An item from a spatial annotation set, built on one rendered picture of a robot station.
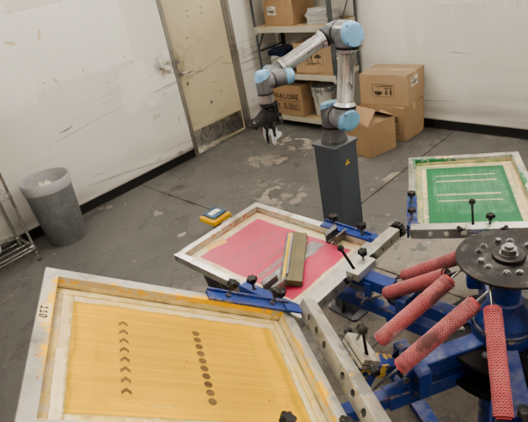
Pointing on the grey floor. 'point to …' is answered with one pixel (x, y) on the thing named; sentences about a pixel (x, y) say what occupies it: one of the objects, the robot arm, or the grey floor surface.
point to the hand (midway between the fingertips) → (270, 142)
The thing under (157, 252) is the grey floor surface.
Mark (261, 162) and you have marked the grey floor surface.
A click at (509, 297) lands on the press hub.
